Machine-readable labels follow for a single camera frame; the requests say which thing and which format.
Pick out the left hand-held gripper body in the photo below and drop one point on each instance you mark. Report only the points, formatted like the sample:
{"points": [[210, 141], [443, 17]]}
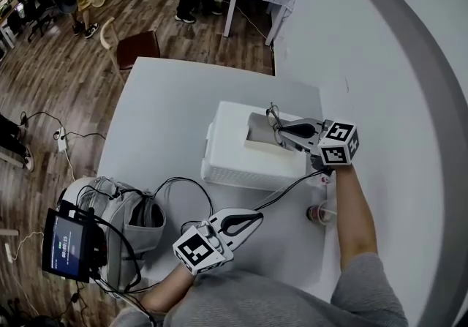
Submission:
{"points": [[199, 250]]}

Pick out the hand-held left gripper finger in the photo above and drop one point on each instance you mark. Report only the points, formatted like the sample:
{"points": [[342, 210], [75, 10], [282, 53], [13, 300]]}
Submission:
{"points": [[237, 211], [243, 235]]}

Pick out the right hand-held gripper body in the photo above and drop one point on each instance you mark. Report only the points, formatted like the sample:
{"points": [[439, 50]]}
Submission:
{"points": [[338, 142]]}

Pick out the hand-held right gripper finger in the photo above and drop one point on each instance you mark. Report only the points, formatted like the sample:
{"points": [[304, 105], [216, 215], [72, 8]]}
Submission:
{"points": [[300, 143], [305, 122]]}

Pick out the thin metal frame glasses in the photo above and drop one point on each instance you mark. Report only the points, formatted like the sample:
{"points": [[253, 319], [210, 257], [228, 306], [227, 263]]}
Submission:
{"points": [[275, 121]]}

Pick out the person's right forearm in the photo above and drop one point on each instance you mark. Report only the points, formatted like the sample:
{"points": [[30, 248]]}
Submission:
{"points": [[352, 216]]}

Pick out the person's left forearm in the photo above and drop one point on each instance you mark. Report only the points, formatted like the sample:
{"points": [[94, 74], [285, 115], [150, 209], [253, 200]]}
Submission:
{"points": [[168, 290]]}

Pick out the small clear bottle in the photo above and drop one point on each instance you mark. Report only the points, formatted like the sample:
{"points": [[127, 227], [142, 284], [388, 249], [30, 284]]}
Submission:
{"points": [[322, 180]]}

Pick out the white plastic basket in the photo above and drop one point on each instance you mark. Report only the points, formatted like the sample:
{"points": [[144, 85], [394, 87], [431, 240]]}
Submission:
{"points": [[230, 153]]}

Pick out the person's grey shirt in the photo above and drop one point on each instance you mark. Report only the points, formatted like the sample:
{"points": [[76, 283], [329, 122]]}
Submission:
{"points": [[274, 300]]}

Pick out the plastic cup with straw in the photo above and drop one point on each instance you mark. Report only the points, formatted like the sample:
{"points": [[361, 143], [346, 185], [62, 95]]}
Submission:
{"points": [[319, 214]]}

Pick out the grey backpack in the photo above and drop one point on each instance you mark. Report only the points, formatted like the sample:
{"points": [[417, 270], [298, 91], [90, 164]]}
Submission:
{"points": [[124, 223]]}

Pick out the black tablet screen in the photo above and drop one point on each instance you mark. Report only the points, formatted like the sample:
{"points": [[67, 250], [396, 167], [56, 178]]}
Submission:
{"points": [[66, 245]]}

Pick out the white round stool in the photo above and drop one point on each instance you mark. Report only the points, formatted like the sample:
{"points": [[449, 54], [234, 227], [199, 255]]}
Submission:
{"points": [[75, 188]]}

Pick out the white power strip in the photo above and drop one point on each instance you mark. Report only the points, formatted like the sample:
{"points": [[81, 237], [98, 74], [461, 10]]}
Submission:
{"points": [[62, 139]]}

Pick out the wooden chair brown seat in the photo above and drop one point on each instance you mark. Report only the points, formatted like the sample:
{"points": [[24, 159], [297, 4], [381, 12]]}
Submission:
{"points": [[137, 48]]}

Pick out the black office chair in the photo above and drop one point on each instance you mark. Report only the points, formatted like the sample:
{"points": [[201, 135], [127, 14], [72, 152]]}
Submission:
{"points": [[34, 3]]}

